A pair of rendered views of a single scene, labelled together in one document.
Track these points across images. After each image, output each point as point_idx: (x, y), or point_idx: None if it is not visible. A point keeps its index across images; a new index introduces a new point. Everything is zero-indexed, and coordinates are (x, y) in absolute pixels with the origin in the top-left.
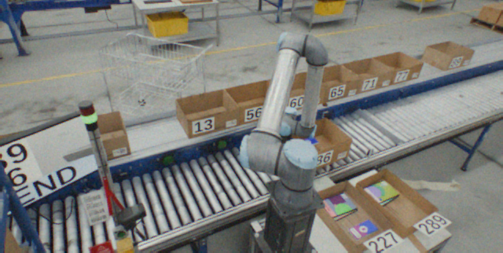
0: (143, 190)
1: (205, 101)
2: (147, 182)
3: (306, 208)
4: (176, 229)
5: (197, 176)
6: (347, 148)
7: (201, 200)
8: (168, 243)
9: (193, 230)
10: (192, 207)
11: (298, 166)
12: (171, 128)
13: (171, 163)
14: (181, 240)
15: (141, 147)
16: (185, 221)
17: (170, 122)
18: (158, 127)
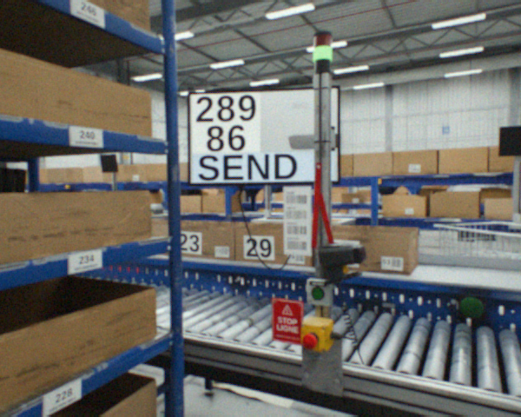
0: (405, 330)
1: None
2: (418, 324)
3: None
4: (426, 379)
5: None
6: None
7: (515, 373)
8: (401, 396)
9: (467, 402)
10: (486, 373)
11: None
12: (502, 276)
13: (479, 319)
14: (432, 411)
15: (430, 276)
16: (456, 378)
17: (505, 273)
18: (476, 272)
